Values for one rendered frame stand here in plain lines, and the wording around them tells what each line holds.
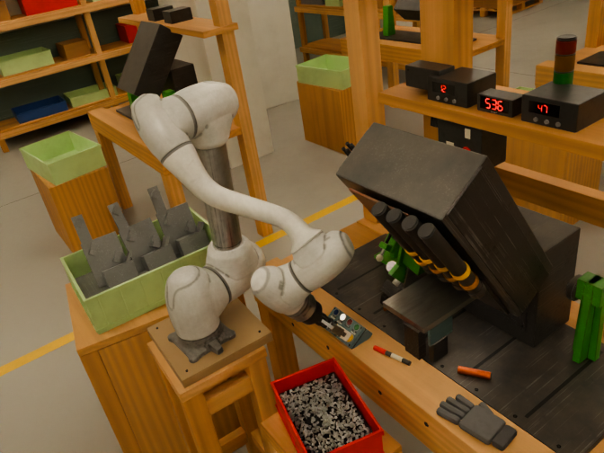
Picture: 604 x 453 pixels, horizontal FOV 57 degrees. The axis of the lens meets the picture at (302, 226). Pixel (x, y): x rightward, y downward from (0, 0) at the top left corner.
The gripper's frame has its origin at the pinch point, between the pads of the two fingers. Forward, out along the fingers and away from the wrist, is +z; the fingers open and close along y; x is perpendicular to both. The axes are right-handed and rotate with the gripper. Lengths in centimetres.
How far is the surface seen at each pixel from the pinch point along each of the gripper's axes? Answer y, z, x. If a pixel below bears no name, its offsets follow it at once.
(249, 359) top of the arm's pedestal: -23.6, -3.1, -25.7
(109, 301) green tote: -83, -25, -44
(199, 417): -25, -5, -51
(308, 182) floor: -267, 173, 80
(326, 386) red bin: 7.3, -0.7, -15.5
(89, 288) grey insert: -109, -21, -50
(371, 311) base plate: -7.5, 15.6, 11.2
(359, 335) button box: 2.1, 5.3, 2.5
